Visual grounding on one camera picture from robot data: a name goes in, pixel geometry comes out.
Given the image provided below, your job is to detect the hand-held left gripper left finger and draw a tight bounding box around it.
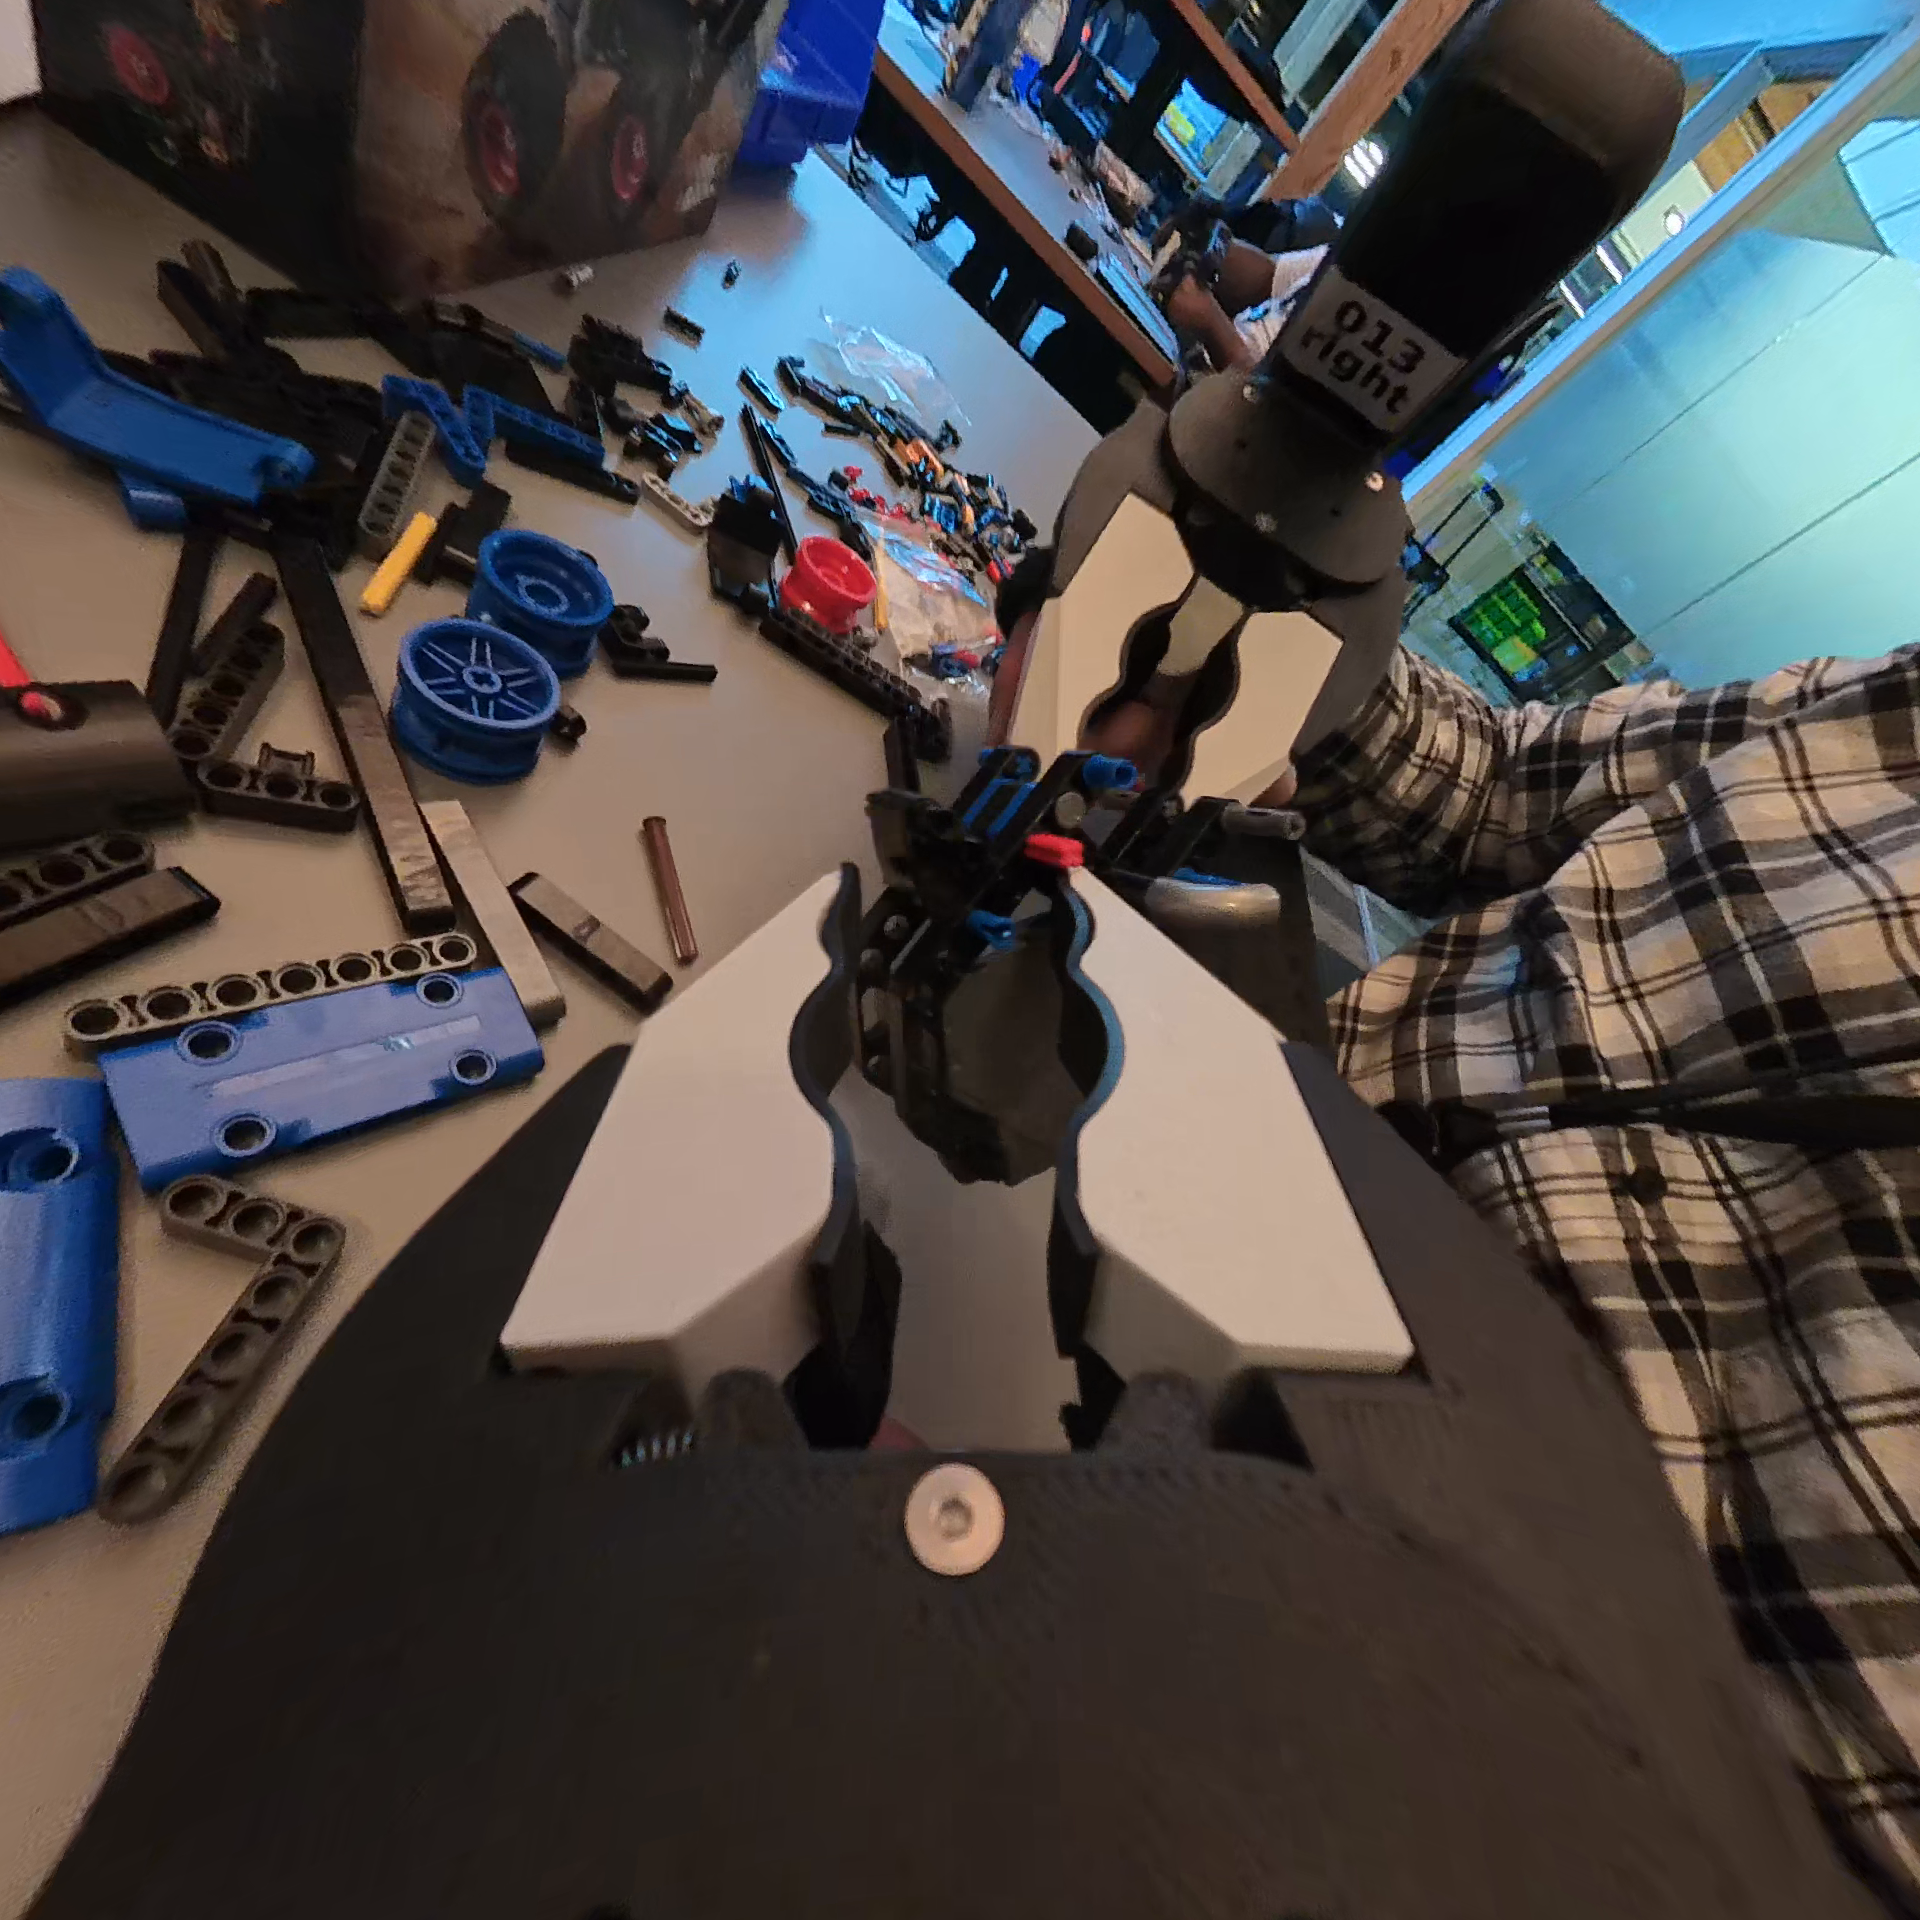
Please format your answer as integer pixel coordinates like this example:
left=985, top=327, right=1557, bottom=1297
left=502, top=867, right=902, bottom=1449

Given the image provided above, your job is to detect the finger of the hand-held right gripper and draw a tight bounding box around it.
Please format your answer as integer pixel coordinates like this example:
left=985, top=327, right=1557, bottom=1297
left=1013, top=497, right=1198, bottom=769
left=1169, top=600, right=1343, bottom=806

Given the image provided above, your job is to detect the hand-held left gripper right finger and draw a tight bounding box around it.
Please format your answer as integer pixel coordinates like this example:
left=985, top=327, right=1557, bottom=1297
left=1049, top=872, right=1420, bottom=1449

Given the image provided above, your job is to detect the clear bag of small parts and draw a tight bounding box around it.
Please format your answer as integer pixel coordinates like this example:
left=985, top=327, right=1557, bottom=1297
left=870, top=526, right=999, bottom=664

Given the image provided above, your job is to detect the partly built toy chassis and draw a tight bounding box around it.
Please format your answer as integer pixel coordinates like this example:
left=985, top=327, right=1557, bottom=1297
left=857, top=746, right=1309, bottom=1191

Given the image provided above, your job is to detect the person's right forearm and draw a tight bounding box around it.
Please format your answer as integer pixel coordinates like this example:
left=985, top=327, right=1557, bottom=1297
left=1289, top=646, right=1920, bottom=922

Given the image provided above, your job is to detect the pile of small toy pins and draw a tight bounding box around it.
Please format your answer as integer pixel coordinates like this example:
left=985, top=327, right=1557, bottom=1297
left=773, top=352, right=1038, bottom=588

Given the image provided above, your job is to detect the red toy wheel rim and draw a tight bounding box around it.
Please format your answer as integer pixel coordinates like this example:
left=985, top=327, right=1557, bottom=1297
left=777, top=535, right=880, bottom=625

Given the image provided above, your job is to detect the brown toy axle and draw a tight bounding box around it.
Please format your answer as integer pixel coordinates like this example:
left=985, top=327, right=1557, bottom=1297
left=642, top=817, right=702, bottom=963

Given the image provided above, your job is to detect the long dark toy axle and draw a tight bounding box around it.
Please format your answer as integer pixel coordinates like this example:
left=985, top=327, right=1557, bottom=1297
left=742, top=411, right=804, bottom=558

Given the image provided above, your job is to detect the empty clear plastic bag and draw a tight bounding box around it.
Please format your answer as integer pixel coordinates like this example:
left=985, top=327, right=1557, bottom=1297
left=816, top=307, right=938, bottom=394

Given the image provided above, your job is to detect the dark grey toy beam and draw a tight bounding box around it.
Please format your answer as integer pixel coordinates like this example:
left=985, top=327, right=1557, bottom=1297
left=420, top=801, right=569, bottom=1028

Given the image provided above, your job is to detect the black square toy panel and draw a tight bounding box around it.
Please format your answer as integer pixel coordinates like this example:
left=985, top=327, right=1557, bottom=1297
left=703, top=480, right=782, bottom=602

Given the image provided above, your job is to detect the blue curved toy panel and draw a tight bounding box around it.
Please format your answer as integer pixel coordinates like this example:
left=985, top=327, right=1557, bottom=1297
left=95, top=968, right=544, bottom=1194
left=0, top=1078, right=121, bottom=1536

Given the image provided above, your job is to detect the wooden background table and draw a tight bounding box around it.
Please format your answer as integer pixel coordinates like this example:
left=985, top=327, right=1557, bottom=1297
left=870, top=0, right=1185, bottom=394

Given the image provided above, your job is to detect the person's plaid shirt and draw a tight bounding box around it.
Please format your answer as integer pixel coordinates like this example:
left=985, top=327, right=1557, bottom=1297
left=1328, top=779, right=1920, bottom=1864

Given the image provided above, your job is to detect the blue spoked toy wheel rim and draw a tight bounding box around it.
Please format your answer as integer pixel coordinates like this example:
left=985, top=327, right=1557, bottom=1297
left=393, top=617, right=564, bottom=785

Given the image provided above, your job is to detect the pile of black toy beams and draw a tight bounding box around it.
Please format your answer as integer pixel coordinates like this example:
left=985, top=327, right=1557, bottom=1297
left=0, top=241, right=961, bottom=1524

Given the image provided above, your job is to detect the blue angled toy beam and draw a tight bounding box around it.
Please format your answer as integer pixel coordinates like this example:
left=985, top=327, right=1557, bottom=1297
left=464, top=387, right=607, bottom=467
left=382, top=376, right=495, bottom=486

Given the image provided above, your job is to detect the blue storage bin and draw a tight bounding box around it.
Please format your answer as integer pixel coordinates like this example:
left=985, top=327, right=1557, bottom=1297
left=742, top=0, right=886, bottom=144

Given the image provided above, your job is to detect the yellow toy axle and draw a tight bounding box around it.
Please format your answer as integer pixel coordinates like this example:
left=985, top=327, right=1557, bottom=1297
left=359, top=512, right=440, bottom=617

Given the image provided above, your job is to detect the black toy cylinder piece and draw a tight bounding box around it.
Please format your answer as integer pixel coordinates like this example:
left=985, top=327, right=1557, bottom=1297
left=0, top=680, right=196, bottom=849

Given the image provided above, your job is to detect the printed toy truck box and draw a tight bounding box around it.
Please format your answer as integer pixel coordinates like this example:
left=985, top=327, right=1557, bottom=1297
left=30, top=0, right=789, bottom=295

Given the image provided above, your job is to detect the blue toy fender piece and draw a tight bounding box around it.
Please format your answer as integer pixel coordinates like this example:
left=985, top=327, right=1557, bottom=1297
left=0, top=270, right=317, bottom=528

